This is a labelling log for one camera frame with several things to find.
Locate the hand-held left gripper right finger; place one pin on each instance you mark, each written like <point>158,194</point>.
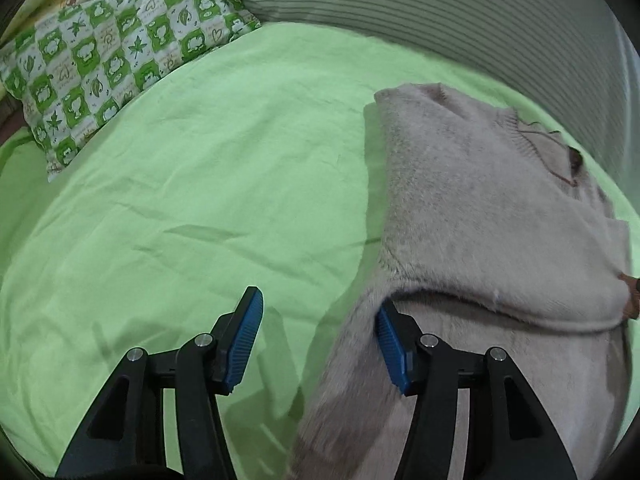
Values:
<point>392,345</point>

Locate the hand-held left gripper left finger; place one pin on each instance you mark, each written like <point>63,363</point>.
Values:
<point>247,340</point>

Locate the beige knit sweater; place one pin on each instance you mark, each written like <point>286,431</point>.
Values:
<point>475,210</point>

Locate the green bed sheet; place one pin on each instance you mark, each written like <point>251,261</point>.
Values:
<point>200,185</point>

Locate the green checkered pillow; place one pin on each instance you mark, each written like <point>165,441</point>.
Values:
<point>110,60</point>

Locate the brown blanket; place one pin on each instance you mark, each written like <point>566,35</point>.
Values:
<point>10,122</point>

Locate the large striped cushion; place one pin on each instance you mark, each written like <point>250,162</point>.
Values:
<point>450,10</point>

